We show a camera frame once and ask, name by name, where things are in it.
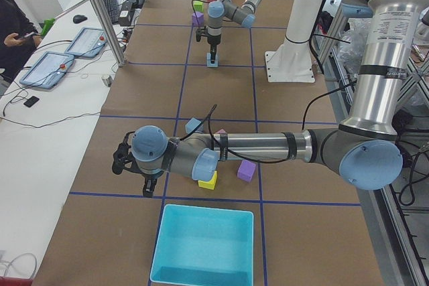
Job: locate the aluminium frame post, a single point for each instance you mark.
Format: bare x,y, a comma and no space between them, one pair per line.
107,26

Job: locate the far purple foam block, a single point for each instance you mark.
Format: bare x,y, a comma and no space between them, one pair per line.
197,19

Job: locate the yellow foam block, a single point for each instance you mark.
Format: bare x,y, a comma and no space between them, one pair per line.
211,184

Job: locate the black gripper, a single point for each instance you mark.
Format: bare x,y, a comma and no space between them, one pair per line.
148,177
213,41

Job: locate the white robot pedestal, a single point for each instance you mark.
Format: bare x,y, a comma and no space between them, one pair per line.
292,61

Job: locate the far teach pendant tablet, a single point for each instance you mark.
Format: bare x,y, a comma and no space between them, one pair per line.
87,43

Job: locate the light blue foam block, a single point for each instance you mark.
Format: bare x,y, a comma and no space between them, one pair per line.
212,63
194,125

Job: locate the black computer mouse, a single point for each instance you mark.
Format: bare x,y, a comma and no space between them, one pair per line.
79,19

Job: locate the green foam block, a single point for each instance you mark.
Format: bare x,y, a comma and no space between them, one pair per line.
198,6

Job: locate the black smartphone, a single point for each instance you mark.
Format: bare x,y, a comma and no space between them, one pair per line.
31,101

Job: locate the near teach pendant tablet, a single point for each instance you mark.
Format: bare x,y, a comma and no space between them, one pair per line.
50,68

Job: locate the seated person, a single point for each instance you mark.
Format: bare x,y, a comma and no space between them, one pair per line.
19,40

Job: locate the purple foam block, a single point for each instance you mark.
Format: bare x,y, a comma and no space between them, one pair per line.
246,170
197,19

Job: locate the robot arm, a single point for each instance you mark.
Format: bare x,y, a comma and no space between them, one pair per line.
217,11
361,149

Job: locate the black keyboard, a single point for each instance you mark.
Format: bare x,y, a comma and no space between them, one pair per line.
112,8

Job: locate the light blue plastic bin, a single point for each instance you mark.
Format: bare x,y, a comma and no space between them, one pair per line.
204,246

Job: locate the teach pendant tablet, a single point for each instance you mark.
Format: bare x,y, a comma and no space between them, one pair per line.
50,68
87,43

